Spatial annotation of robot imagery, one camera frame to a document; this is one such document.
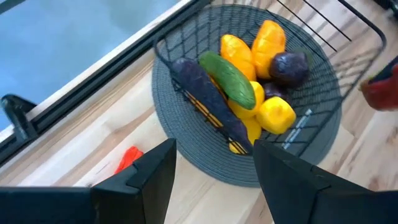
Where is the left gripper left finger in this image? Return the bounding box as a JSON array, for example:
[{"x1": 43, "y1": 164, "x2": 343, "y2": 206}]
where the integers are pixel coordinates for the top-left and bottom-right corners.
[{"x1": 91, "y1": 138, "x2": 177, "y2": 224}]

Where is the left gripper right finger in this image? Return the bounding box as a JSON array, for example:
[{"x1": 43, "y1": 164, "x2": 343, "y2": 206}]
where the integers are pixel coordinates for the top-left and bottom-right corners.
[{"x1": 252, "y1": 139, "x2": 379, "y2": 224}]

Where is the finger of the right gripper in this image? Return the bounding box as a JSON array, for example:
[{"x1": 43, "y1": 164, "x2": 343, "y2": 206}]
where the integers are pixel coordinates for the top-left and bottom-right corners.
[{"x1": 368, "y1": 55, "x2": 398, "y2": 85}]

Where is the red chili pepper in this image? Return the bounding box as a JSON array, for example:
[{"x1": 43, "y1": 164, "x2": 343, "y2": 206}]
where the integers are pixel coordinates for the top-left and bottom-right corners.
[{"x1": 114, "y1": 146, "x2": 144, "y2": 175}]

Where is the green cucumber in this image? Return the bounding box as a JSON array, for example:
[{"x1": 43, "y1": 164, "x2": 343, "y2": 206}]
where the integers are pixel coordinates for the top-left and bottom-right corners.
[{"x1": 198, "y1": 50, "x2": 257, "y2": 111}]

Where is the round grey woven placemat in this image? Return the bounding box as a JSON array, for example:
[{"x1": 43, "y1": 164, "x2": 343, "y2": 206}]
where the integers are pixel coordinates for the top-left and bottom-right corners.
[{"x1": 151, "y1": 3, "x2": 343, "y2": 189}]

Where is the black wire basket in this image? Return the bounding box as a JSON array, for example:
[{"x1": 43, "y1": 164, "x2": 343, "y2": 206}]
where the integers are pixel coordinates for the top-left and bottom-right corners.
[{"x1": 152, "y1": 0, "x2": 387, "y2": 156}]

